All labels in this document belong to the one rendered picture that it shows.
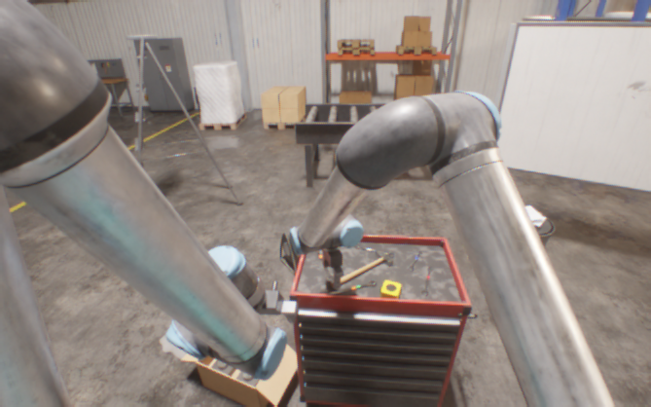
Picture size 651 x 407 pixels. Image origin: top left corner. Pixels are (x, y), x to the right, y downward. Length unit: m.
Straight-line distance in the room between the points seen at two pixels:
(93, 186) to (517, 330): 0.54
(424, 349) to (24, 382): 1.35
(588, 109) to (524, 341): 2.87
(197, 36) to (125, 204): 9.67
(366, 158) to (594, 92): 2.89
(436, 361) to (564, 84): 2.43
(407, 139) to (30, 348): 0.53
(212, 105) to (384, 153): 7.17
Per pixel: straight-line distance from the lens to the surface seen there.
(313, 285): 1.45
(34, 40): 0.27
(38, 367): 0.50
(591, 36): 3.25
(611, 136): 3.39
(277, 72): 9.26
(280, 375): 2.05
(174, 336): 0.69
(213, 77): 7.49
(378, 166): 0.51
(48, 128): 0.26
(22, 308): 0.46
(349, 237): 1.02
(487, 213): 0.53
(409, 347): 1.51
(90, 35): 11.66
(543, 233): 2.71
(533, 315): 0.55
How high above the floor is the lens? 1.89
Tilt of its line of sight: 28 degrees down
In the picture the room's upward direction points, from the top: 1 degrees counter-clockwise
